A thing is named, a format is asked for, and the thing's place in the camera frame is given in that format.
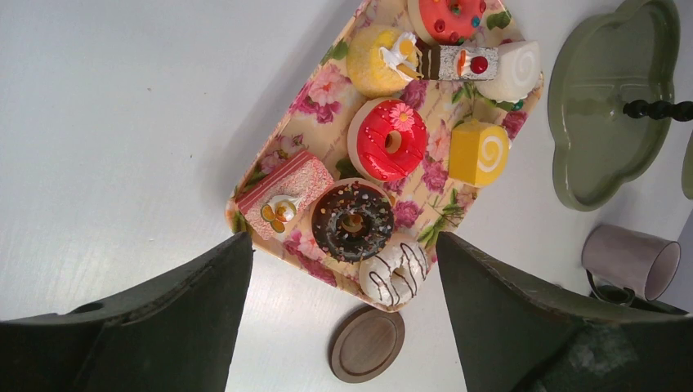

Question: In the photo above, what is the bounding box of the dark wooden coaster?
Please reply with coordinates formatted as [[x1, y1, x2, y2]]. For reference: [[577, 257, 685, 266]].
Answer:
[[328, 306, 405, 384]]

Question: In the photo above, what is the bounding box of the green three-tier stand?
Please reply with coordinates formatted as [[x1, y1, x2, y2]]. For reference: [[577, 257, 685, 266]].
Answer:
[[548, 1, 692, 212]]

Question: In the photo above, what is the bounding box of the chocolate sprinkled donut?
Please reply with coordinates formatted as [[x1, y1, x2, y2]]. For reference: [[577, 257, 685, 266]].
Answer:
[[311, 178, 395, 264]]

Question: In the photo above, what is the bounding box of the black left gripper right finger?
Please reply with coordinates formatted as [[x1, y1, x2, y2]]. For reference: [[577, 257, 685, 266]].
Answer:
[[436, 232, 692, 391]]

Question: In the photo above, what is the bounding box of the pink layered cake slice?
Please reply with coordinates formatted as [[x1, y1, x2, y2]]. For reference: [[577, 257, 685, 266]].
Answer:
[[236, 150, 334, 240]]

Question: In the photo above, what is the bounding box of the purple mug black handle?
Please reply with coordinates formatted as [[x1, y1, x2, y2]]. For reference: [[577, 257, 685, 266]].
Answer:
[[581, 225, 682, 306]]

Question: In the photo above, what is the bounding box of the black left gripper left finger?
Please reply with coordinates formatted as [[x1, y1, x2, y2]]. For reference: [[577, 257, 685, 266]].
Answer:
[[1, 234, 253, 391]]

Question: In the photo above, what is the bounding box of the yellow cream cake ball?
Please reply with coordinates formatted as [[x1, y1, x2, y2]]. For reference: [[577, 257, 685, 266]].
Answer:
[[346, 24, 423, 98]]

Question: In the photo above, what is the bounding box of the red glazed flower donut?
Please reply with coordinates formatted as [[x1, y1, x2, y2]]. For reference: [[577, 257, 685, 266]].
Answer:
[[347, 98, 427, 182]]

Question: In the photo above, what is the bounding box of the white chocolate-striped donut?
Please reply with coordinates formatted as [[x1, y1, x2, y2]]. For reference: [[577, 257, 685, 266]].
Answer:
[[359, 233, 430, 307]]

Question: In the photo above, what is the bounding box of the white swirl roll cake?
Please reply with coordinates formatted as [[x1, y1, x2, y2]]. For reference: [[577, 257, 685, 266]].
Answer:
[[475, 41, 541, 103]]

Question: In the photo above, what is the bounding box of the chocolate cherry cake slice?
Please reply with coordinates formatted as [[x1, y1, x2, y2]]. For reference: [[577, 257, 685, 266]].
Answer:
[[417, 46, 499, 81]]

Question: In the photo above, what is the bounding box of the floral dessert tray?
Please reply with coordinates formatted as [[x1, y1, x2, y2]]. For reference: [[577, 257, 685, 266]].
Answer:
[[226, 1, 543, 312]]

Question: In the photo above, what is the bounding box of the yellow swirl roll cake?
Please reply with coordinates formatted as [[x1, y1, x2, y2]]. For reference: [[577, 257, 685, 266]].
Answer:
[[448, 119, 511, 188]]

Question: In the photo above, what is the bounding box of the coral sprinkled donut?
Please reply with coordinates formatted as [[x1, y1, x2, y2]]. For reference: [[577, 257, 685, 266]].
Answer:
[[407, 0, 486, 46]]

